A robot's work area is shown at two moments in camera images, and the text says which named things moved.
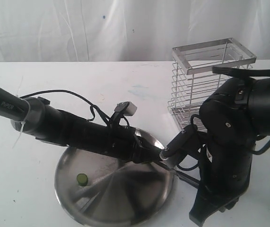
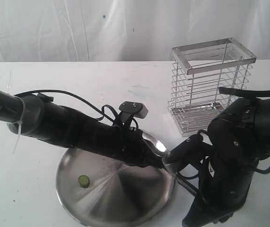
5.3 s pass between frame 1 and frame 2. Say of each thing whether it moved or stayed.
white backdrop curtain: stayed
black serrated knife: moved
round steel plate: stayed
